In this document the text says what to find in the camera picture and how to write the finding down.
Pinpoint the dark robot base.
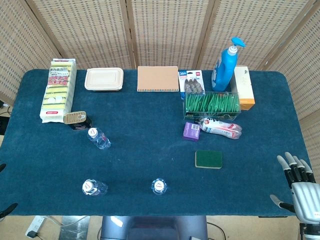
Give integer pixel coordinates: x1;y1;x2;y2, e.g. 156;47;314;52
99;215;209;240

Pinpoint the binder clips pack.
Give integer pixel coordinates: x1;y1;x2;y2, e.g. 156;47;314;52
177;69;206;97

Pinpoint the yellow sponge multipack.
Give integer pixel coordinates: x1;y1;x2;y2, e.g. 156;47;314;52
39;58;78;124

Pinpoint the clear water bottle white cap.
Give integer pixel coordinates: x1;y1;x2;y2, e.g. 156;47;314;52
150;177;168;196
81;178;109;197
87;127;112;150

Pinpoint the small purple box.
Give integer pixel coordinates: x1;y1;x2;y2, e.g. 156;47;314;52
182;121;202;142

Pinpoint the metal table leg plate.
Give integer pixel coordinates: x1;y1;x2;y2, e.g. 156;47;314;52
59;215;91;240

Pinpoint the brown spiral notebook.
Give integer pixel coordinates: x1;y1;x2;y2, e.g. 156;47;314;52
136;65;180;93

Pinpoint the red white labelled plastic bottle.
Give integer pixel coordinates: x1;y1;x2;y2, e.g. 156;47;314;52
199;117;243;140

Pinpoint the beige lidded food container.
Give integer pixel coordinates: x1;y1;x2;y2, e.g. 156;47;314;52
84;67;125;92

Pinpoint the white power strip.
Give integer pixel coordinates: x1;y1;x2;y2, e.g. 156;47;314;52
24;215;48;238

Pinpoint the black luncheon meat can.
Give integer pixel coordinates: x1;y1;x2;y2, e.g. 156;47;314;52
63;110;93;132

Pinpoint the blue pump detergent bottle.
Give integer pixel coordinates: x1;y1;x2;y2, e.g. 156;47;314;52
211;36;247;92

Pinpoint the white and orange carton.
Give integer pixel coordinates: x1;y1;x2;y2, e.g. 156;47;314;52
229;65;256;111

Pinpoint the clear box of green sachets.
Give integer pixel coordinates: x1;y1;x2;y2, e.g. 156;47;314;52
183;91;242;121

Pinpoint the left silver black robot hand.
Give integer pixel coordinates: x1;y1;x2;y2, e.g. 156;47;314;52
0;163;19;219

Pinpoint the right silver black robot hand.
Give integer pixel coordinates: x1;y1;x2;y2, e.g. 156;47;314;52
269;151;320;225

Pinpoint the blue table carpet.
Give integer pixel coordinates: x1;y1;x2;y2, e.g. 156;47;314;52
0;68;315;217

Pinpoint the green yellow scouring sponge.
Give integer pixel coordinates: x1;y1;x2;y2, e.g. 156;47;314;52
194;150;223;170

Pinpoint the woven wicker folding screen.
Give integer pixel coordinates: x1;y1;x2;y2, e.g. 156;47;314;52
0;0;320;183

